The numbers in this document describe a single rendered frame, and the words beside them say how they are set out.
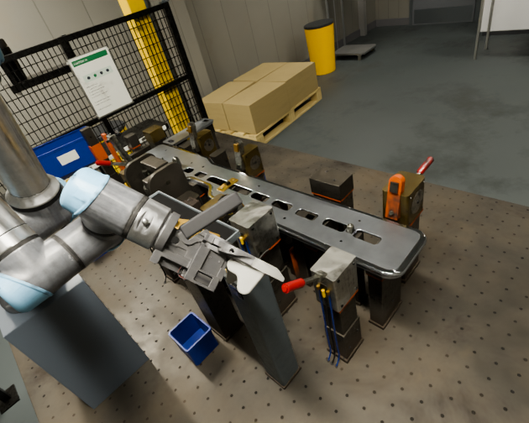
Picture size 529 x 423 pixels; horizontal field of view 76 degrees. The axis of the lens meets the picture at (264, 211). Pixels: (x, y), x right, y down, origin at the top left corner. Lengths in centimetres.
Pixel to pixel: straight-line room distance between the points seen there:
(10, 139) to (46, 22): 318
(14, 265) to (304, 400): 76
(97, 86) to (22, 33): 192
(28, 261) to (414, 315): 99
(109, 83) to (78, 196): 159
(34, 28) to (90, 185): 345
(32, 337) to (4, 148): 46
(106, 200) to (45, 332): 57
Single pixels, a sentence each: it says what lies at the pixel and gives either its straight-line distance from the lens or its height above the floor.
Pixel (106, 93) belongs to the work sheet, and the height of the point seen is 125.
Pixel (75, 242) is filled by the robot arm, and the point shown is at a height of 136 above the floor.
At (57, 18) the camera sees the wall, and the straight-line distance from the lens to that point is 402.
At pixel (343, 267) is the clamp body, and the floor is 106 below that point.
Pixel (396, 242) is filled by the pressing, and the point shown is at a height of 100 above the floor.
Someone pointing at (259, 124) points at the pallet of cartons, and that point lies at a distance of 370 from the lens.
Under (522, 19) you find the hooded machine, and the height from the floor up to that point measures 18.
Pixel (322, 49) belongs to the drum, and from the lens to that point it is 543.
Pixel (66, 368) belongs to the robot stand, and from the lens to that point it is 114.
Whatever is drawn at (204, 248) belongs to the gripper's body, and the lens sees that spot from 54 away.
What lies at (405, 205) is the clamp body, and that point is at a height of 103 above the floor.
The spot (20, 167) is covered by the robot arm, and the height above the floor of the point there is 141.
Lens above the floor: 165
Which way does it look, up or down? 37 degrees down
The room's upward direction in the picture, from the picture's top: 16 degrees counter-clockwise
